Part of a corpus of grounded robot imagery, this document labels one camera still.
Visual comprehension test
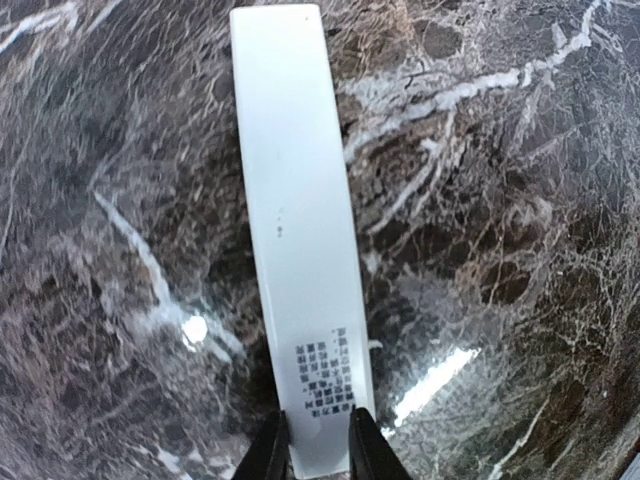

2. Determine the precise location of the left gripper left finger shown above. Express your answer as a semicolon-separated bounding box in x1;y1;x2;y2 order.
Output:
232;411;289;480

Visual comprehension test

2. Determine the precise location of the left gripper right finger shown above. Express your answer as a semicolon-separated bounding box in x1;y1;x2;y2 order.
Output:
348;407;411;480

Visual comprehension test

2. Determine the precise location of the white battery cover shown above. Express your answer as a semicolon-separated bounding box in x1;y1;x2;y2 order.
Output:
230;4;374;479

